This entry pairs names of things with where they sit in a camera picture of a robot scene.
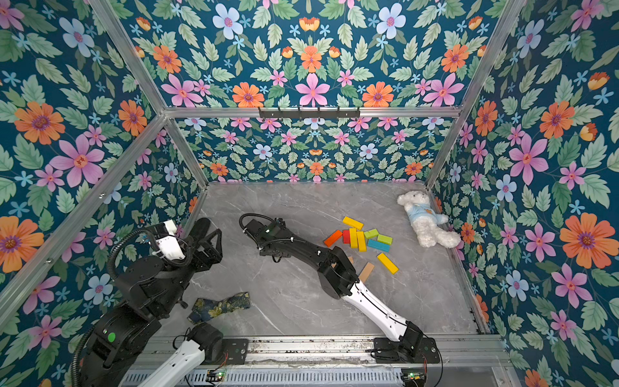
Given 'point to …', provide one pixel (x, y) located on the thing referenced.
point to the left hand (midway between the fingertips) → (211, 235)
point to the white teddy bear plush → (425, 221)
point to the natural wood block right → (366, 272)
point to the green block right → (384, 239)
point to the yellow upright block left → (353, 238)
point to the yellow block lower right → (392, 268)
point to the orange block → (333, 238)
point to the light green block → (371, 234)
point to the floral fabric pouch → (204, 310)
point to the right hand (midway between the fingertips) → (279, 245)
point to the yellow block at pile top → (353, 222)
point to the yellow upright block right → (361, 241)
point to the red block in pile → (346, 237)
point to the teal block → (379, 245)
